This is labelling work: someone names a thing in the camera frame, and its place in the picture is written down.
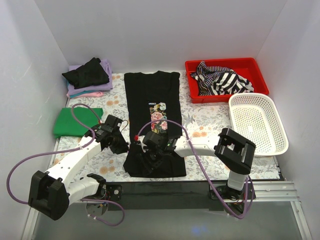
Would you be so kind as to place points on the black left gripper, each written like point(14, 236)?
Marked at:
point(120, 145)

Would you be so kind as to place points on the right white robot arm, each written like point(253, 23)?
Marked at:
point(233, 149)

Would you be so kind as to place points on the white perforated plastic basket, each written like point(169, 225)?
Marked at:
point(255, 116)

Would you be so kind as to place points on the folded lavender shirt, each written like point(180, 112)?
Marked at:
point(104, 87)

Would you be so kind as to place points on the folded green shirt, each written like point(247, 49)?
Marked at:
point(66, 125)

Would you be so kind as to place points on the black floral print t-shirt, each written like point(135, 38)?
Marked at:
point(153, 104)

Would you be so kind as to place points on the floral patterned table mat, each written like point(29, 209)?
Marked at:
point(200, 120)

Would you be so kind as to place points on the folded teal shirt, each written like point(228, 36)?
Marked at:
point(72, 91)

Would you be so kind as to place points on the red plastic tray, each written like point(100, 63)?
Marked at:
point(246, 67)

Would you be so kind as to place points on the black white striped shirt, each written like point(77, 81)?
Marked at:
point(218, 81)

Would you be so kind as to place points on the aluminium frame rail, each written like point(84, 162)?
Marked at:
point(274, 191)

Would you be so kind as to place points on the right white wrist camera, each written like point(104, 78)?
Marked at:
point(139, 140)

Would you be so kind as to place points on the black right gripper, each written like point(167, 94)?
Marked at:
point(152, 157)

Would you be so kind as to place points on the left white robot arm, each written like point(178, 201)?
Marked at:
point(65, 172)

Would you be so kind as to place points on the folded pink shirt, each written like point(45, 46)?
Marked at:
point(95, 94)

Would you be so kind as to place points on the folded black shirt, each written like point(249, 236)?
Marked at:
point(87, 75)

